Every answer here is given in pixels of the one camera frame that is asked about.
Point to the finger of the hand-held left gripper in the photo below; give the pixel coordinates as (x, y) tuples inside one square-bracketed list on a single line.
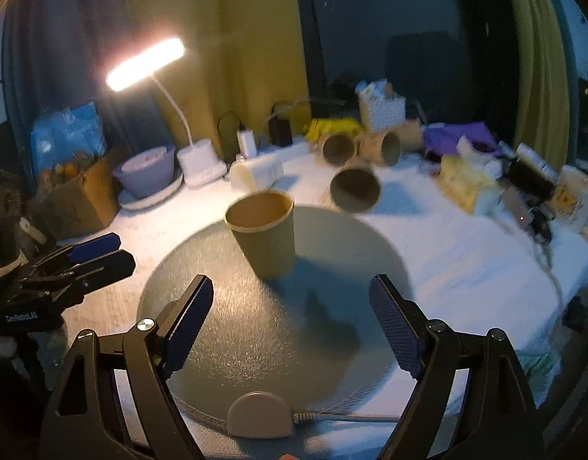
[(95, 248), (107, 266)]

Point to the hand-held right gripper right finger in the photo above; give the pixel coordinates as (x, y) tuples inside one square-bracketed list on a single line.
[(394, 318)]

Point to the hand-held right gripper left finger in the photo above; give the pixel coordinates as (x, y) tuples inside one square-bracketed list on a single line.
[(191, 318)]

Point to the brown paper cup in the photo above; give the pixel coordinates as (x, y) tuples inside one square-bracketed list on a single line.
[(338, 147), (265, 237), (380, 147), (411, 134), (355, 190)]

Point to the cardboard box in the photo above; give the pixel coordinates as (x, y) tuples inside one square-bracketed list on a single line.
[(78, 196)]

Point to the white plate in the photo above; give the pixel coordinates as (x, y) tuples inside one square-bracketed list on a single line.
[(150, 194)]

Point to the round grey mat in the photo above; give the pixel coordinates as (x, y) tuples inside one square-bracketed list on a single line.
[(274, 316)]

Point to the purple bowl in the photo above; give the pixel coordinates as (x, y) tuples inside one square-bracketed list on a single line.
[(145, 170)]

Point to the blue plastic bag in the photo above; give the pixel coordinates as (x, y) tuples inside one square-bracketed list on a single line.
[(68, 132)]

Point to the white desk lamp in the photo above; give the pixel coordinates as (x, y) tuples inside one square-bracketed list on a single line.
[(198, 158)]

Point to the yellow paper packet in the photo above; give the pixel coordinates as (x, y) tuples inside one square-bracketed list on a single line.
[(459, 183)]

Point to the white cylindrical container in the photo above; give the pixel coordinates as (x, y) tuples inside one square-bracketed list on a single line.
[(255, 172)]

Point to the purple cloth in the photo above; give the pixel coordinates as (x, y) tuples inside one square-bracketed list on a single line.
[(454, 136)]

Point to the yellow cloth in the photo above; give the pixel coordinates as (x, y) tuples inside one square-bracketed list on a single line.
[(333, 128)]

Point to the black box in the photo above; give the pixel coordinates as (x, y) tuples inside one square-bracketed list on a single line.
[(280, 132)]

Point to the white patterned gift bag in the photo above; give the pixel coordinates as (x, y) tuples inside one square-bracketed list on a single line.
[(382, 108)]

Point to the white tube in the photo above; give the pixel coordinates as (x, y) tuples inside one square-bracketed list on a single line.
[(535, 158)]

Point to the yellow printed bag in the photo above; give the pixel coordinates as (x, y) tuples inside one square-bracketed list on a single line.
[(571, 199)]

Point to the yellow curtain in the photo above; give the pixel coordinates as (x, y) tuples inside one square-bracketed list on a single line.
[(227, 52)]

